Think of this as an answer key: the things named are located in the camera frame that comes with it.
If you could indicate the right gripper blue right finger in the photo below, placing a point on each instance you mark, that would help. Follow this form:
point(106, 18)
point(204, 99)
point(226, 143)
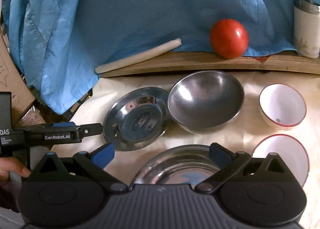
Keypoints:
point(229, 164)

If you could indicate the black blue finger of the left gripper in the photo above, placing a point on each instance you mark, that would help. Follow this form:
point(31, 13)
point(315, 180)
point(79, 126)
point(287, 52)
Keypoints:
point(86, 130)

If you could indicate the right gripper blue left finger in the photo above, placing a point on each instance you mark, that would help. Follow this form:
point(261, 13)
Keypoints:
point(91, 165)

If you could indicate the steel dish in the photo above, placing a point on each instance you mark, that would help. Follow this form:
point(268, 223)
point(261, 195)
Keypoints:
point(187, 164)

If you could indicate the steel plate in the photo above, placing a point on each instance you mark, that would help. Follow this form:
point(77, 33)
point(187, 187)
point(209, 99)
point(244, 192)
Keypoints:
point(137, 119)

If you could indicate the large steel bowl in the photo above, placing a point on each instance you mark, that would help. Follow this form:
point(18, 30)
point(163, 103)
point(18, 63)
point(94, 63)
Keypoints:
point(206, 101)

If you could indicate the white plate red rim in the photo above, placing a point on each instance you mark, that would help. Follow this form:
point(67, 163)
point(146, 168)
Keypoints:
point(290, 150)

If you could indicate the white bowl red rim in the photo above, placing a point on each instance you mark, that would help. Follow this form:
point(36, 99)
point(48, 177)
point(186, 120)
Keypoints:
point(281, 106)

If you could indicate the person's left hand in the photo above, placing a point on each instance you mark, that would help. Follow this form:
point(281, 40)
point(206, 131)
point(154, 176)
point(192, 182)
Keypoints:
point(12, 164)

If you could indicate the cardboard box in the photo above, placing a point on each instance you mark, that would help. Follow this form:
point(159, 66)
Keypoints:
point(22, 106)

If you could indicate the cream table cloth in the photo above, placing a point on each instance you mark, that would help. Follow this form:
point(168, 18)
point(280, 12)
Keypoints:
point(242, 134)

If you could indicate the blue cloth backdrop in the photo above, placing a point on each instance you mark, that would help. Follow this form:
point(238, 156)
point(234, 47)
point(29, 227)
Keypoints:
point(57, 44)

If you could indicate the wooden tray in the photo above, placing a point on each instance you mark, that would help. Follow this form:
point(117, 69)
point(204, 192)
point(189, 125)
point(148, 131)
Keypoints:
point(286, 61)

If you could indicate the red tomato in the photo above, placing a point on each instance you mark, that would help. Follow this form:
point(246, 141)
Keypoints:
point(228, 38)

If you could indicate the white steel tumbler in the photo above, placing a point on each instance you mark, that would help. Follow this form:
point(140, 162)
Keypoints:
point(306, 28)

